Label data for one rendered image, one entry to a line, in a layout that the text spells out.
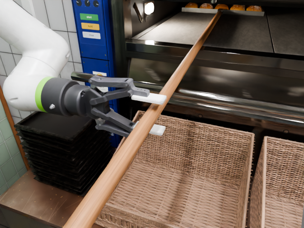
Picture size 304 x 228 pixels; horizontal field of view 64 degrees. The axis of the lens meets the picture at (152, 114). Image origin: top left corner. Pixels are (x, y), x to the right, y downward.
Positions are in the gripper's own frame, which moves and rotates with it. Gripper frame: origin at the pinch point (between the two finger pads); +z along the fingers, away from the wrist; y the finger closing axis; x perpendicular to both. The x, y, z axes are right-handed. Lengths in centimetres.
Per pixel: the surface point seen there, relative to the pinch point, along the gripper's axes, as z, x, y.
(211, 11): -7, -140, 0
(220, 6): -1, -142, -3
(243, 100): 19.1, -17.5, 2.1
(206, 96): 9.6, -17.2, 2.5
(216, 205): 19, -31, 60
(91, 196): 0.1, 24.8, -1.3
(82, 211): 0.3, 27.3, -1.3
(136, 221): -8, -6, 51
